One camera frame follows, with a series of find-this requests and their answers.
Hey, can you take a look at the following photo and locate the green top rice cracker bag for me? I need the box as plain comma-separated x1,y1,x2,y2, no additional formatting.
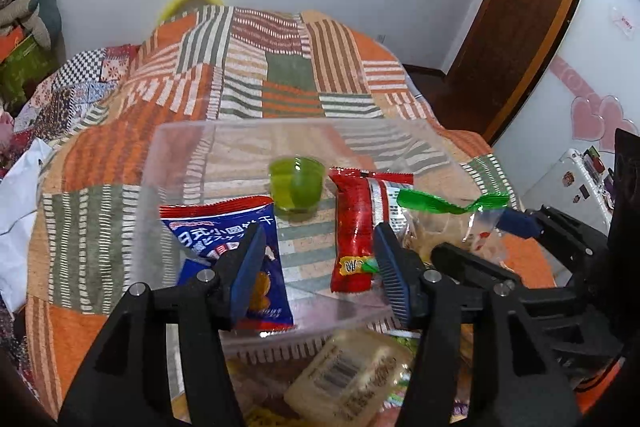
397,188,510,265

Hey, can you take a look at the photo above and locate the red snack packet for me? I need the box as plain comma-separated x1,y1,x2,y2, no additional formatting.
329,167,414,294

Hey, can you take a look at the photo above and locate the blue biscuit snack bag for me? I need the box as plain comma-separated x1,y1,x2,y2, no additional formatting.
158,195,294,331

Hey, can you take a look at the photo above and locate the green jelly cup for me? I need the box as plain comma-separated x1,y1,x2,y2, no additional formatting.
268,156,326,213

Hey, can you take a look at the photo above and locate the square wafer cake pack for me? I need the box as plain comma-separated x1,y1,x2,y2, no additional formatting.
284,329,412,426

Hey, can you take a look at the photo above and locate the clear plastic storage bin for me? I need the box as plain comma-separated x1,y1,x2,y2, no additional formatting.
130,118,476,362

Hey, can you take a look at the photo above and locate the white plastic bag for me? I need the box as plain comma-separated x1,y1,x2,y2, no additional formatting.
0,139,52,313

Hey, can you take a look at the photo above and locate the brown wooden door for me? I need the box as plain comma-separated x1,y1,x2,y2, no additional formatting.
418,0,574,142

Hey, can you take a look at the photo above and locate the patchwork striped bed quilt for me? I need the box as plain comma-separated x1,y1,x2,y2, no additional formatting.
24,4,559,421

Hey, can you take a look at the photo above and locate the pile of clothes and boxes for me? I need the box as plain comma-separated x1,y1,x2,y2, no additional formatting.
1,0,62,115

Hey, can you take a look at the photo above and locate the yellow round cushion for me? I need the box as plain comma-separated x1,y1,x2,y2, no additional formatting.
157,0,224,25

